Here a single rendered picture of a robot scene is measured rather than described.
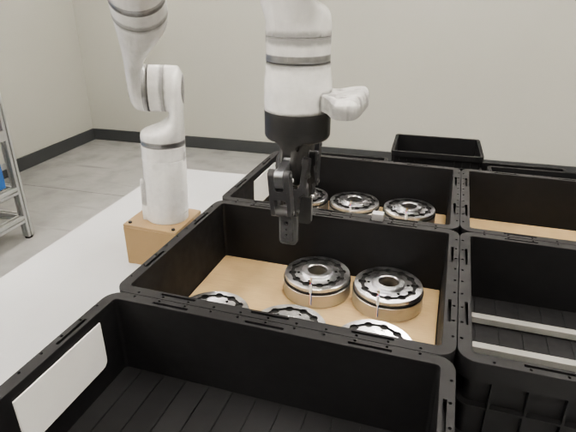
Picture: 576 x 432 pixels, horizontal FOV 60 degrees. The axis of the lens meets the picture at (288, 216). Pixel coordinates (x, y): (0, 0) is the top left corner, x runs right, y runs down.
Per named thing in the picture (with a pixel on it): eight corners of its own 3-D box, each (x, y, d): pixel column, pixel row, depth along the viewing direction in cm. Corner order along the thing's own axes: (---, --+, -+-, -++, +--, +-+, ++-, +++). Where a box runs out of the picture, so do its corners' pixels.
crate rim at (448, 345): (115, 305, 61) (111, 289, 60) (219, 211, 87) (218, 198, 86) (453, 376, 50) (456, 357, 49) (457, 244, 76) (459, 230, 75)
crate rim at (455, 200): (219, 211, 87) (218, 198, 86) (275, 159, 113) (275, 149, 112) (457, 243, 76) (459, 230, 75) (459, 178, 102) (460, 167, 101)
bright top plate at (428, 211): (380, 216, 97) (380, 213, 97) (387, 198, 106) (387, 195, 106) (433, 224, 94) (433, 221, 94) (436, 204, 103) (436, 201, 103)
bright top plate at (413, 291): (344, 296, 72) (345, 292, 72) (365, 264, 80) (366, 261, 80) (413, 314, 68) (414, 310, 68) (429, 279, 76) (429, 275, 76)
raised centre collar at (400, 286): (367, 288, 73) (367, 285, 73) (376, 273, 77) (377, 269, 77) (400, 297, 71) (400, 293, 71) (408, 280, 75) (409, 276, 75)
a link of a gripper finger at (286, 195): (268, 165, 53) (275, 207, 57) (263, 176, 52) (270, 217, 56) (292, 169, 53) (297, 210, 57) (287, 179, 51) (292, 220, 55)
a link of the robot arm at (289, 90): (355, 123, 50) (358, 59, 47) (251, 115, 53) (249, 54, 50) (370, 105, 58) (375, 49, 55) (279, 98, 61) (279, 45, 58)
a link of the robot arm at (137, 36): (106, -26, 81) (166, -23, 83) (133, 85, 105) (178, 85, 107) (102, 15, 77) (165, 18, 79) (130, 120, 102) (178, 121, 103)
